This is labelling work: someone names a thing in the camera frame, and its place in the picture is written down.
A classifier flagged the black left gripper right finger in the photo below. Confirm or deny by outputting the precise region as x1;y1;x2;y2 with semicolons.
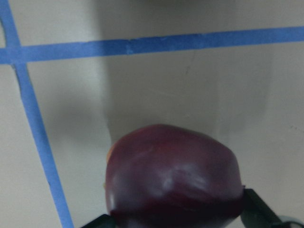
240;189;284;228

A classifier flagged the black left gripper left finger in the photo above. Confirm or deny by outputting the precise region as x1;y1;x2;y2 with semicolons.
81;214;116;228

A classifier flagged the dark red apple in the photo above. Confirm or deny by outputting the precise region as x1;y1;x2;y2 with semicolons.
105;124;244;228

